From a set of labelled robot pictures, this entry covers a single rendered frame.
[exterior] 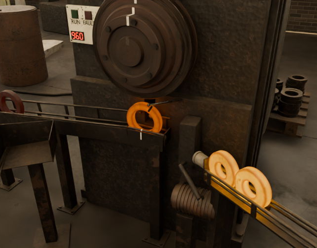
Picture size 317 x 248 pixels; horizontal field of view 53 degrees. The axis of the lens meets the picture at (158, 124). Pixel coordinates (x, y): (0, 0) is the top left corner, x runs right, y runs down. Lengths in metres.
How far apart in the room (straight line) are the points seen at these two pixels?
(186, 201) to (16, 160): 0.83
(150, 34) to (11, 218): 1.51
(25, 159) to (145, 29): 0.85
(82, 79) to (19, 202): 1.01
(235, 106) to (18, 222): 1.50
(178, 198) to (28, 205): 1.18
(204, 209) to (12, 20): 3.24
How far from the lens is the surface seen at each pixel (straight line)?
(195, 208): 1.44
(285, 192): 2.43
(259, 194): 1.17
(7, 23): 4.10
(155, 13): 1.29
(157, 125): 1.50
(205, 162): 1.34
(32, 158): 1.64
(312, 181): 2.60
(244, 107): 1.44
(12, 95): 2.04
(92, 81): 1.71
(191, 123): 1.42
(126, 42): 1.29
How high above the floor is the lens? 1.47
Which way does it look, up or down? 28 degrees down
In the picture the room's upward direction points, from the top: straight up
